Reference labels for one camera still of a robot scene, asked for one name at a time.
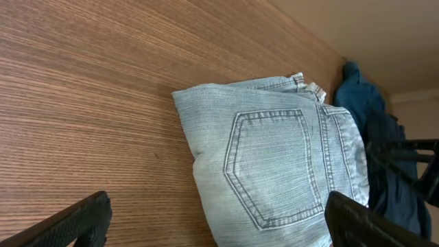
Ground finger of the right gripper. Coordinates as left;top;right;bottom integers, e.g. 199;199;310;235
366;139;438;207

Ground dark blue garment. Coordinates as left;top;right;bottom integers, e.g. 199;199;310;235
333;62;432;240

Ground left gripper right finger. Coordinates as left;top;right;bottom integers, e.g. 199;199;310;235
324;191;438;247

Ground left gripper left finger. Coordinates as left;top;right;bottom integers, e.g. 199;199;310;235
1;191;112;247

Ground light blue denim shorts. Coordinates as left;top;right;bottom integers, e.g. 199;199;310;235
172;73;370;246

